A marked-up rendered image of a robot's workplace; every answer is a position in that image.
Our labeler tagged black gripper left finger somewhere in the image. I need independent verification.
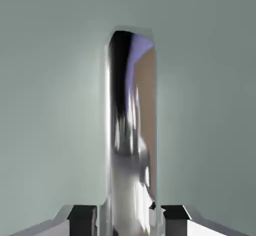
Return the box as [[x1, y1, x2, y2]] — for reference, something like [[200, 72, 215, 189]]
[[8, 204, 98, 236]]

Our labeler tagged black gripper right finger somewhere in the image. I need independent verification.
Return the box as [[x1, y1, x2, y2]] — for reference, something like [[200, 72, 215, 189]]
[[160, 204, 244, 236]]

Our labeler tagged curved shiny metal drawer handle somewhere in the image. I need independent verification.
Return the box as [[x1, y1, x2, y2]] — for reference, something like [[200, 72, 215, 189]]
[[99, 26, 162, 236]]

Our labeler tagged grey-green painted drawer front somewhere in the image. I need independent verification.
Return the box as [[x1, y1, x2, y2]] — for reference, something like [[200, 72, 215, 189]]
[[0, 0, 256, 236]]

